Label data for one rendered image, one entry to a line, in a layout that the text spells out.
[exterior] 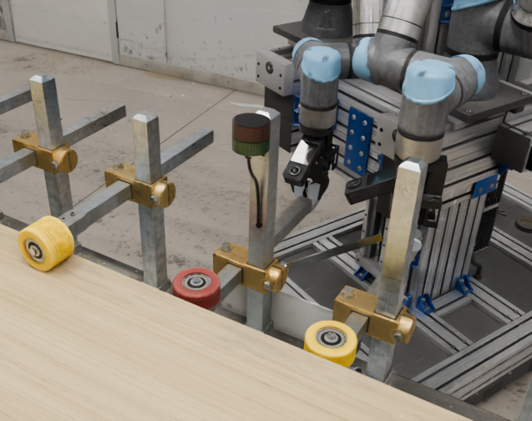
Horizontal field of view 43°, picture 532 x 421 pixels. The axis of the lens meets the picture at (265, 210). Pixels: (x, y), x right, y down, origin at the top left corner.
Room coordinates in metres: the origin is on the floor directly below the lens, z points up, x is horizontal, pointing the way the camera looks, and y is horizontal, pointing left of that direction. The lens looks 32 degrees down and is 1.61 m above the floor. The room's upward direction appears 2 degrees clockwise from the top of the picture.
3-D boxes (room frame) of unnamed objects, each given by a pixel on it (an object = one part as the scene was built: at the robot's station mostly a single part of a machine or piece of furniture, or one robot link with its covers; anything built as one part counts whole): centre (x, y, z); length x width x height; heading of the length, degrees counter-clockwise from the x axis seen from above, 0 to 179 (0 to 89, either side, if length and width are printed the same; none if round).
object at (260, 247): (1.00, 0.01, 0.93); 0.03 x 0.03 x 0.48; 62
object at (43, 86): (1.24, 0.45, 0.88); 0.03 x 0.03 x 0.48; 62
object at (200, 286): (0.89, 0.11, 0.85); 0.08 x 0.08 x 0.11
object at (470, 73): (1.08, -0.29, 1.20); 0.11 x 0.11 x 0.08; 52
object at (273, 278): (1.01, 0.03, 0.85); 0.13 x 0.06 x 0.05; 62
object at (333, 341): (0.77, -0.11, 0.85); 0.08 x 0.08 x 0.11
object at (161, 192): (1.13, 0.24, 0.95); 0.13 x 0.06 x 0.05; 62
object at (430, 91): (0.99, -0.25, 1.20); 0.09 x 0.08 x 0.11; 142
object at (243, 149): (0.96, 0.03, 1.14); 0.06 x 0.06 x 0.02
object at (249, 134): (0.96, 0.03, 1.16); 0.06 x 0.06 x 0.02
